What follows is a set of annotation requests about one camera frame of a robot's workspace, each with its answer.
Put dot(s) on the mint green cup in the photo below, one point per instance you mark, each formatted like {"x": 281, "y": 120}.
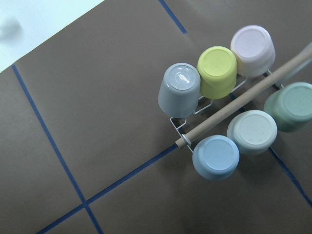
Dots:
{"x": 290, "y": 107}

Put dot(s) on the grey cup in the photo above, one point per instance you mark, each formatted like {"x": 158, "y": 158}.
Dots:
{"x": 179, "y": 91}

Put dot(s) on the blue cup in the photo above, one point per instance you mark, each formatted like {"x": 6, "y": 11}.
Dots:
{"x": 215, "y": 157}

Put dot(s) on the yellow cup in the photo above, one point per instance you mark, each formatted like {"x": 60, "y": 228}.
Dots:
{"x": 218, "y": 68}

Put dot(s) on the beige cup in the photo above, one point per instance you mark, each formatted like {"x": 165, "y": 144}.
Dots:
{"x": 253, "y": 132}

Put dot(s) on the pink cup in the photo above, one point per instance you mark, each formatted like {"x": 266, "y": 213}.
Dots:
{"x": 253, "y": 48}

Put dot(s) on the white wire cup rack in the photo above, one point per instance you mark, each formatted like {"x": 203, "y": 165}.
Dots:
{"x": 285, "y": 72}

